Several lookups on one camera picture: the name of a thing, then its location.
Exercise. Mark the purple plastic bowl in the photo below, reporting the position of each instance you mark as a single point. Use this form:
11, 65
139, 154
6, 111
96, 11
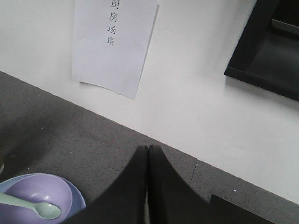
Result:
36, 189

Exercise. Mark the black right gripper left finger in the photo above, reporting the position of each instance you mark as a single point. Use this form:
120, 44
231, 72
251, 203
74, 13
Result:
123, 202

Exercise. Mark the mint green plastic spoon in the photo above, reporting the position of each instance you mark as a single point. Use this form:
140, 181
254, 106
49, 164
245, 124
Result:
44, 210

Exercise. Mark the light blue plate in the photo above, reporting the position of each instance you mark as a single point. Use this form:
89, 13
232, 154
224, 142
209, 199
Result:
78, 202

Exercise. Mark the white paper sheet on wall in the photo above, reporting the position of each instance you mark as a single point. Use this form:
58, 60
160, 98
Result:
110, 42

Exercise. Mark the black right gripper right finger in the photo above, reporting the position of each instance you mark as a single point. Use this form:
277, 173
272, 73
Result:
172, 201

